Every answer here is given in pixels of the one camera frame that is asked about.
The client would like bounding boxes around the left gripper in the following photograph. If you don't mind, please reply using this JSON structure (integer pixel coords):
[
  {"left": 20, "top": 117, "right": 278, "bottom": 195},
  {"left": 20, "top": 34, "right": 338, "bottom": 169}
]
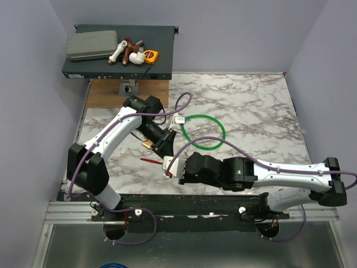
[{"left": 137, "top": 122, "right": 177, "bottom": 159}]

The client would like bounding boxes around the red cable lock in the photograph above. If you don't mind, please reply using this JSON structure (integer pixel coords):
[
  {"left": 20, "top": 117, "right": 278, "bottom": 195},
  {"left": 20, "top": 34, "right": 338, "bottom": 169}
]
[{"left": 140, "top": 157, "right": 172, "bottom": 178}]

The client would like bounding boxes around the brass padlock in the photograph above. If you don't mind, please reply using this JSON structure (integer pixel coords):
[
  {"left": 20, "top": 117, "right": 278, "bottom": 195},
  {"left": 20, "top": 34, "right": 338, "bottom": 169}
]
[{"left": 142, "top": 140, "right": 155, "bottom": 150}]

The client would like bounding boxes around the green cable lock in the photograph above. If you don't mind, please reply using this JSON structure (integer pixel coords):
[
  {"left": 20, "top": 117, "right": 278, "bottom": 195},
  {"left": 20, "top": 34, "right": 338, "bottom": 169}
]
[{"left": 180, "top": 114, "right": 226, "bottom": 151}]

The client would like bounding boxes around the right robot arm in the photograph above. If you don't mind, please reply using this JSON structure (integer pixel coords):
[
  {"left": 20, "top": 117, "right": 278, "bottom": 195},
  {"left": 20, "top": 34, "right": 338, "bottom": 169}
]
[{"left": 178, "top": 152, "right": 347, "bottom": 219}]

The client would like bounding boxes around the white elbow fitting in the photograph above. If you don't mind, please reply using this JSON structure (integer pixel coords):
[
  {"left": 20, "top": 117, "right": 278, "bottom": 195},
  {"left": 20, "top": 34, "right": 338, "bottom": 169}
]
[{"left": 129, "top": 52, "right": 146, "bottom": 65}]

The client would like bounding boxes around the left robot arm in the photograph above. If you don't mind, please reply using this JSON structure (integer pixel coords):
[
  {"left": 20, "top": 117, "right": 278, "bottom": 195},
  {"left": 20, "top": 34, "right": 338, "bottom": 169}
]
[{"left": 66, "top": 96, "right": 176, "bottom": 221}]

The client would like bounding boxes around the wooden board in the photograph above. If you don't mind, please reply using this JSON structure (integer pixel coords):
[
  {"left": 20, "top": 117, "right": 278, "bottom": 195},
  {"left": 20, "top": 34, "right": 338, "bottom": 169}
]
[{"left": 86, "top": 79, "right": 170, "bottom": 108}]

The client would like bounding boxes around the yellow tape measure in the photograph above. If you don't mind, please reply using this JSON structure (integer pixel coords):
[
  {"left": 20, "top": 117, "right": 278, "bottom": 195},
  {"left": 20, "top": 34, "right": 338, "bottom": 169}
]
[{"left": 143, "top": 50, "right": 160, "bottom": 64}]

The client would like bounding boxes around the brown pipe fitting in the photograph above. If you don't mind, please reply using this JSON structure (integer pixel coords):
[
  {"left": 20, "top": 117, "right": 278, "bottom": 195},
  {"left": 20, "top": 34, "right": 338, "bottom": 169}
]
[{"left": 122, "top": 36, "right": 144, "bottom": 65}]

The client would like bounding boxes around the white pipe fitting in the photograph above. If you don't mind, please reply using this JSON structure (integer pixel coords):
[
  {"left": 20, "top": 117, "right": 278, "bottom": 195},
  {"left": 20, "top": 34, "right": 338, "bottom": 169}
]
[{"left": 108, "top": 40, "right": 128, "bottom": 64}]

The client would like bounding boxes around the grey plastic case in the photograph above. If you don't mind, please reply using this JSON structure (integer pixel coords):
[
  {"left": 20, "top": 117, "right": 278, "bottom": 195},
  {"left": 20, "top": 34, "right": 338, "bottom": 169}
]
[{"left": 66, "top": 30, "right": 118, "bottom": 61}]

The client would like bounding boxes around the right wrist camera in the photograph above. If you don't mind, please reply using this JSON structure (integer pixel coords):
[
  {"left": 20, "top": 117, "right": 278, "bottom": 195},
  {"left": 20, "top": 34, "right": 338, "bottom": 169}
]
[{"left": 162, "top": 156, "right": 183, "bottom": 178}]

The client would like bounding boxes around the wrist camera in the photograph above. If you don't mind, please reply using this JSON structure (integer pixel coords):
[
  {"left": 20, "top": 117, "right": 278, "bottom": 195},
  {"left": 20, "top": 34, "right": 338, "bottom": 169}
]
[
  {"left": 166, "top": 116, "right": 186, "bottom": 130},
  {"left": 162, "top": 156, "right": 183, "bottom": 178}
]

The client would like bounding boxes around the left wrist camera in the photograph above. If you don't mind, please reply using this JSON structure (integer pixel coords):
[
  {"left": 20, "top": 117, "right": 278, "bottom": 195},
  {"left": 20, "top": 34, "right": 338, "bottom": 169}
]
[{"left": 166, "top": 116, "right": 186, "bottom": 130}]

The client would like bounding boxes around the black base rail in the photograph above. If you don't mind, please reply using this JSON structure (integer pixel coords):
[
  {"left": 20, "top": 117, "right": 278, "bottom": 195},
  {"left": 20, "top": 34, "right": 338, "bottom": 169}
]
[{"left": 92, "top": 193, "right": 289, "bottom": 233}]

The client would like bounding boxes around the grey metal bracket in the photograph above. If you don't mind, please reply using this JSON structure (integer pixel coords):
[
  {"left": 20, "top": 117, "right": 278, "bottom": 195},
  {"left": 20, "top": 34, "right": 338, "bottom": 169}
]
[{"left": 119, "top": 79, "right": 138, "bottom": 97}]

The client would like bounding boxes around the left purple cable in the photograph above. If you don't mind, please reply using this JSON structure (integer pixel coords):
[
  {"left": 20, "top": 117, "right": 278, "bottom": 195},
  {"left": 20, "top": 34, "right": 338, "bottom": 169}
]
[{"left": 68, "top": 92, "right": 193, "bottom": 246}]

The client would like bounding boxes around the purple cable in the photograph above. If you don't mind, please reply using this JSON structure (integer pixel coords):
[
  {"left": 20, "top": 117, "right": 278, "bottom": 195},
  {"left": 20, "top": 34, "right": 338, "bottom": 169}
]
[
  {"left": 166, "top": 136, "right": 357, "bottom": 243},
  {"left": 68, "top": 92, "right": 193, "bottom": 246}
]

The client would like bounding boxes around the dark rack switch box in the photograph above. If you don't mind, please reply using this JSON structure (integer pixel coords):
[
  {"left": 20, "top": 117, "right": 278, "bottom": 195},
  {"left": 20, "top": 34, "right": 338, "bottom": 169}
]
[{"left": 61, "top": 23, "right": 179, "bottom": 80}]

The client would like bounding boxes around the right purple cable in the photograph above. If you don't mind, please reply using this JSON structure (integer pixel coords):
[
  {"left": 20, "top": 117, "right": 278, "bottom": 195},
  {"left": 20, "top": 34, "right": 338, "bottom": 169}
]
[{"left": 166, "top": 136, "right": 357, "bottom": 243}]

